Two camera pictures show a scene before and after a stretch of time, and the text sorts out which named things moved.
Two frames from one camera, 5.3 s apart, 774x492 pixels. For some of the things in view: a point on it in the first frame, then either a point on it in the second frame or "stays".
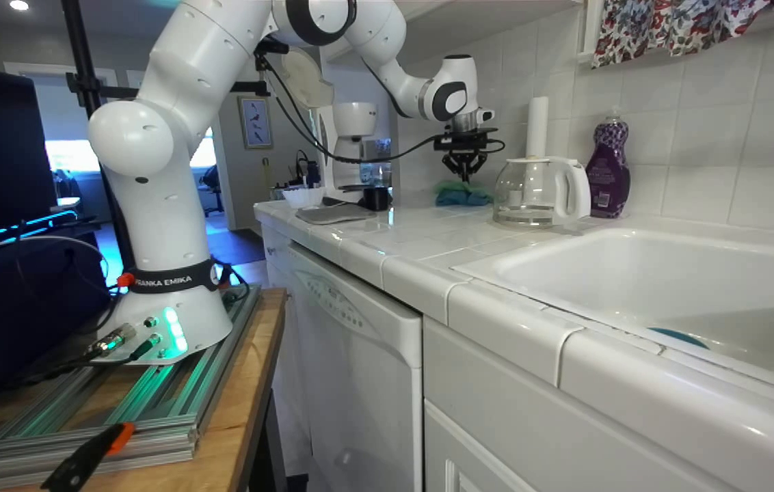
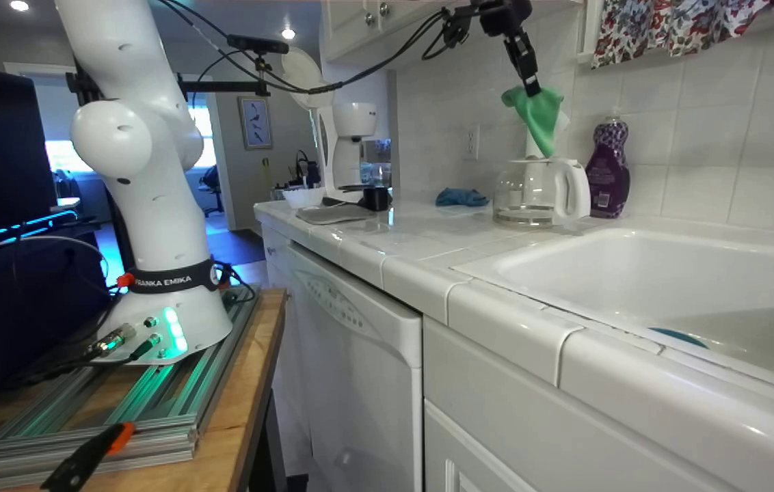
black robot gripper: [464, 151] -> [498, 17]
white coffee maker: [338, 131] stays
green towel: [461, 195] -> [542, 113]
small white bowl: [308, 198] stays
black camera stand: [88, 84] stays
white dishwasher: [352, 378] stays
